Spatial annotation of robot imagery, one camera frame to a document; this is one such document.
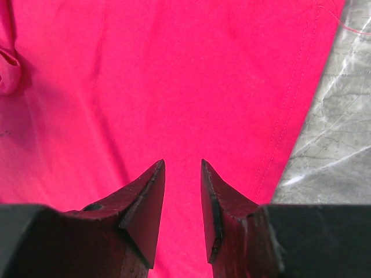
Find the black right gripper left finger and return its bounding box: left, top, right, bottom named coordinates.
left=1, top=160, right=165, bottom=277

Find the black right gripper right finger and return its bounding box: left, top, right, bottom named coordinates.
left=201, top=160, right=370, bottom=277

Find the red t shirt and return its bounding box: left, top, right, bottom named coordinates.
left=1, top=1, right=344, bottom=277

